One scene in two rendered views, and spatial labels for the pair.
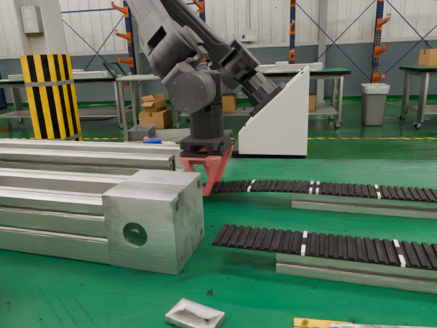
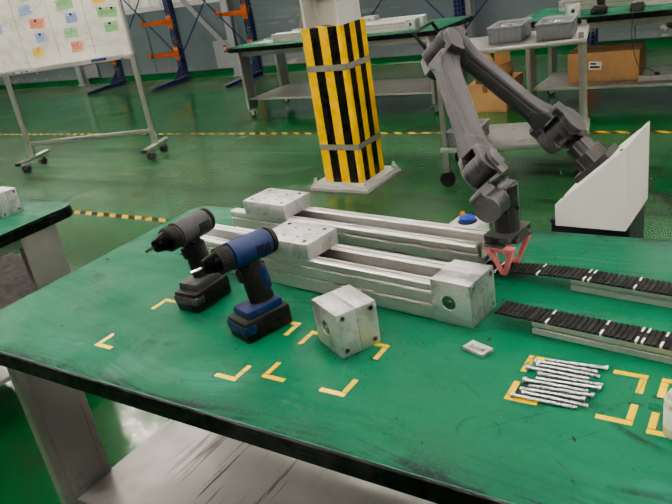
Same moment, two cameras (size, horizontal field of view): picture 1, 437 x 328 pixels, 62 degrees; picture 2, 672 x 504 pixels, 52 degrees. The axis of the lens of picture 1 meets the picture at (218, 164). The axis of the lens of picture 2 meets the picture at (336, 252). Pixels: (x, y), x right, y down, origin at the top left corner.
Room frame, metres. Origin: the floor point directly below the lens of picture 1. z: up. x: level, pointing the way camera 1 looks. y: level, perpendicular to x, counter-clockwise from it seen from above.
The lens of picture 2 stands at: (-0.79, -0.23, 1.49)
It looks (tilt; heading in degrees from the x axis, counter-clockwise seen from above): 23 degrees down; 25
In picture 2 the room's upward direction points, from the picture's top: 10 degrees counter-clockwise
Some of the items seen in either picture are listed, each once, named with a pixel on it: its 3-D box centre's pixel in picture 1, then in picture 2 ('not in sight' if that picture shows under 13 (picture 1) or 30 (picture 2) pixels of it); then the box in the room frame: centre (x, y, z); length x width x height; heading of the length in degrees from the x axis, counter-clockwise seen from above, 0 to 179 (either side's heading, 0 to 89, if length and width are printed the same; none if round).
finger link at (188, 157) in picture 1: (206, 167); (505, 253); (0.59, 0.02, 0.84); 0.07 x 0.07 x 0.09; 72
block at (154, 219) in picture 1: (162, 213); (466, 290); (0.44, 0.08, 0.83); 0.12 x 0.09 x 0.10; 163
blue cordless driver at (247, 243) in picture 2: not in sight; (241, 289); (0.29, 0.52, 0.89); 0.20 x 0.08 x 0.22; 152
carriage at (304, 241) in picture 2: not in sight; (299, 244); (0.56, 0.51, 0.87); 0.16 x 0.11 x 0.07; 73
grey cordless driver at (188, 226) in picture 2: not in sight; (186, 265); (0.40, 0.72, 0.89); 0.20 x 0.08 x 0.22; 169
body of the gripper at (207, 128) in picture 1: (206, 124); (506, 220); (0.61, 0.02, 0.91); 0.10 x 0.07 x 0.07; 162
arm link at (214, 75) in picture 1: (203, 88); (503, 195); (0.60, 0.02, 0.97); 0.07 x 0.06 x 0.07; 167
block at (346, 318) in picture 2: not in sight; (351, 318); (0.30, 0.28, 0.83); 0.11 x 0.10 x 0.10; 142
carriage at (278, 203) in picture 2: not in sight; (277, 207); (0.81, 0.69, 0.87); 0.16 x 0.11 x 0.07; 73
